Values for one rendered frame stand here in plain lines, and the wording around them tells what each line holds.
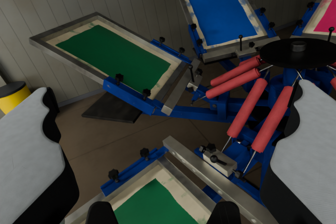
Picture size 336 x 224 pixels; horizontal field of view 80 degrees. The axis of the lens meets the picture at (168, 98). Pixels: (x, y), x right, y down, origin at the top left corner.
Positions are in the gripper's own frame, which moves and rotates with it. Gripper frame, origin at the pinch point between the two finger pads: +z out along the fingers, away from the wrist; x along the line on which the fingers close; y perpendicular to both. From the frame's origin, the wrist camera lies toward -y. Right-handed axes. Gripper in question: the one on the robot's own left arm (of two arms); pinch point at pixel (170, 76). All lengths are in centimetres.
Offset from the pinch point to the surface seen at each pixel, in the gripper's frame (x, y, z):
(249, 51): 50, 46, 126
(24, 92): -223, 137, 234
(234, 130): 25, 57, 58
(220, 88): 23, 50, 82
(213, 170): 14, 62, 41
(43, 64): -217, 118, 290
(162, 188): -7, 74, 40
